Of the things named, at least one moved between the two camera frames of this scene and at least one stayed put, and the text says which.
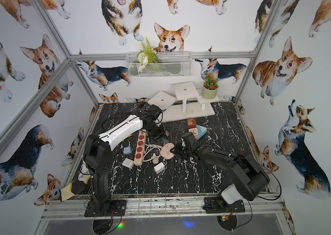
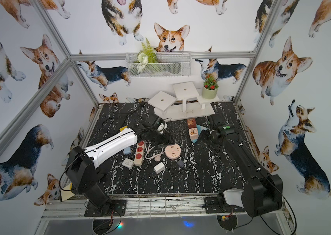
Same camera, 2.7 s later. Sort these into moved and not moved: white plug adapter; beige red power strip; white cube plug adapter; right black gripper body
Moved: right black gripper body
Not moved: white cube plug adapter; beige red power strip; white plug adapter
